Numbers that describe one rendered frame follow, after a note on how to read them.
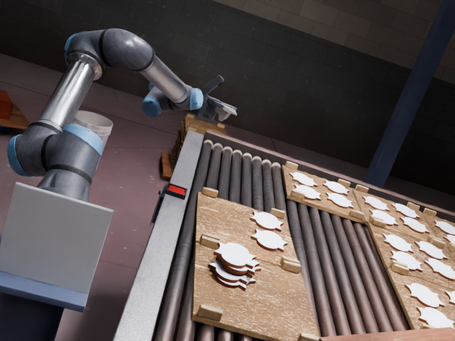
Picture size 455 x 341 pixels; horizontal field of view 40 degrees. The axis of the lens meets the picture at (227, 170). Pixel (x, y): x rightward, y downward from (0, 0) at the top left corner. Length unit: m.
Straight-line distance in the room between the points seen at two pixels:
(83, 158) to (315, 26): 5.61
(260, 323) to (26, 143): 0.78
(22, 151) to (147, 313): 0.56
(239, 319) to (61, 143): 0.65
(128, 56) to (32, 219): 0.62
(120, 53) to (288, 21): 5.18
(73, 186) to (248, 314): 0.56
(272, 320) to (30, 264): 0.64
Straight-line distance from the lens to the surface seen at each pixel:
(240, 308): 1.70
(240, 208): 2.32
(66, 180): 1.62
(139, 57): 1.96
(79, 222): 1.58
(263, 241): 2.10
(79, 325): 3.07
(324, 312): 1.90
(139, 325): 1.53
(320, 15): 7.08
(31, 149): 1.75
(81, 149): 1.67
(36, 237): 1.62
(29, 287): 1.65
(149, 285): 1.70
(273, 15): 7.00
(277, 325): 1.70
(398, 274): 2.35
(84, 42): 1.99
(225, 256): 1.80
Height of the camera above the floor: 1.77
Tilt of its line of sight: 18 degrees down
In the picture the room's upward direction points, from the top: 20 degrees clockwise
